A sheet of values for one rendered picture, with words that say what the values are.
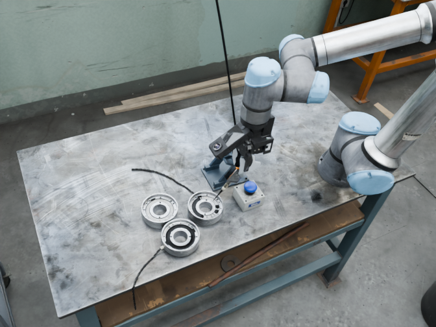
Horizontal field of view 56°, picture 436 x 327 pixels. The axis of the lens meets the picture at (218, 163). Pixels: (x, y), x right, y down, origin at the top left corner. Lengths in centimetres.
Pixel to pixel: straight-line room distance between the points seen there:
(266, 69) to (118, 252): 62
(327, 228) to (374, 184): 44
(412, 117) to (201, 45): 202
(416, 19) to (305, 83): 31
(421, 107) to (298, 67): 31
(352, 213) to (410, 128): 64
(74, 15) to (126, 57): 43
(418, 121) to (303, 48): 33
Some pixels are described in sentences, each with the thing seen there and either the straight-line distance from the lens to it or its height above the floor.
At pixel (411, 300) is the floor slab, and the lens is 227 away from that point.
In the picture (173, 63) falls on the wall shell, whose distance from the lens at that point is 291.
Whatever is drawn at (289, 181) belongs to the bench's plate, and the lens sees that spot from 136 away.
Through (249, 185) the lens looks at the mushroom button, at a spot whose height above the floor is 87.
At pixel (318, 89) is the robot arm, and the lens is 98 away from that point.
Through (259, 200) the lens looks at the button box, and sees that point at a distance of 124.
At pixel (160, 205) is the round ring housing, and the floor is 82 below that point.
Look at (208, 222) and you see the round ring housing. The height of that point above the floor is 83.
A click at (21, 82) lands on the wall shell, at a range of 270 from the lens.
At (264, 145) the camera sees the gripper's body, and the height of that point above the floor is 105.
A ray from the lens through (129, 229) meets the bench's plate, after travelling 120.
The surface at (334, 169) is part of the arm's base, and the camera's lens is 137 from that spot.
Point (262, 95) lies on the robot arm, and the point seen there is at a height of 123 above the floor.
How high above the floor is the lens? 180
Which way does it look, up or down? 47 degrees down
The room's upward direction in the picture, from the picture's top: 7 degrees clockwise
